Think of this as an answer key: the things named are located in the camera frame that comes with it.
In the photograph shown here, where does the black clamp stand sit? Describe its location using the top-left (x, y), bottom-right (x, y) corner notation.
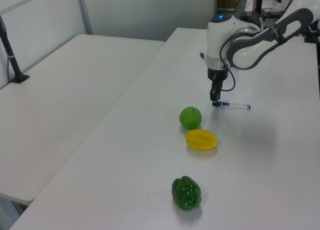
top-left (303, 22), bottom-right (320, 44)

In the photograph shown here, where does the black camera stand pole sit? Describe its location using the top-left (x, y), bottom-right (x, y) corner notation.
top-left (0, 14), bottom-right (31, 84)

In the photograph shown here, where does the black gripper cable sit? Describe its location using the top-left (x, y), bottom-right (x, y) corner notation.
top-left (219, 27), bottom-right (262, 92)

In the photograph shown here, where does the black vertical pole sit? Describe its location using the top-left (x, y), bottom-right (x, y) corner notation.
top-left (256, 0), bottom-right (264, 23)

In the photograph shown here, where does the yellow toy starfruit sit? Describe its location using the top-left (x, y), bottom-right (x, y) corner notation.
top-left (185, 129), bottom-right (218, 151)

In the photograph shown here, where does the grey metal partition post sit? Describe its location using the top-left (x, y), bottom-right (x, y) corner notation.
top-left (75, 0), bottom-right (94, 36)

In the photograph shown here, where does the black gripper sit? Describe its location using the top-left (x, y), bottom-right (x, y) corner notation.
top-left (207, 67), bottom-right (229, 108)

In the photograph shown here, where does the green round toy fruit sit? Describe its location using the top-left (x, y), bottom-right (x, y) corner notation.
top-left (178, 106), bottom-right (203, 130)

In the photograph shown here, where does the green toy bell pepper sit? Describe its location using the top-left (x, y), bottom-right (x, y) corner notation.
top-left (171, 175), bottom-right (203, 211)

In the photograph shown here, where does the black flat device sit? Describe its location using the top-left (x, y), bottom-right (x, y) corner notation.
top-left (261, 9), bottom-right (285, 19)

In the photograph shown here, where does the white marker pen blue cap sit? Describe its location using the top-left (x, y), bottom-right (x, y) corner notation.
top-left (217, 101), bottom-right (252, 111)

